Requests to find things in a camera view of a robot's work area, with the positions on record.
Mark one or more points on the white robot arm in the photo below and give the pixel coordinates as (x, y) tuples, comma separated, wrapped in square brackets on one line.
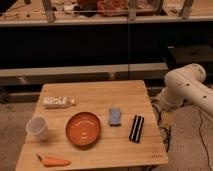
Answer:
[(186, 83)]

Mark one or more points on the orange toy carrot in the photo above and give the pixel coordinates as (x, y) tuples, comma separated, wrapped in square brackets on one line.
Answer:
[(52, 162)]

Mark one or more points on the blue sponge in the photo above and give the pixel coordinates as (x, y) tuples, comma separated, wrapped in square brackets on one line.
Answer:
[(114, 118)]

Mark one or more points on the white plastic cup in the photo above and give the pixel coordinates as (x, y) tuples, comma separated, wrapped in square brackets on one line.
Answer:
[(37, 127)]

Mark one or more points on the black box on right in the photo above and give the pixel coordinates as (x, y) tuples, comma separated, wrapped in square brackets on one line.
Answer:
[(184, 55)]

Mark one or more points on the orange ceramic bowl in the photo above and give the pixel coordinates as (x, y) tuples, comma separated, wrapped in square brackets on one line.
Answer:
[(83, 129)]

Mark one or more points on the wooden shelf with clutter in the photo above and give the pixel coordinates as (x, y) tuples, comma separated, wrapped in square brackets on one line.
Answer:
[(95, 12)]

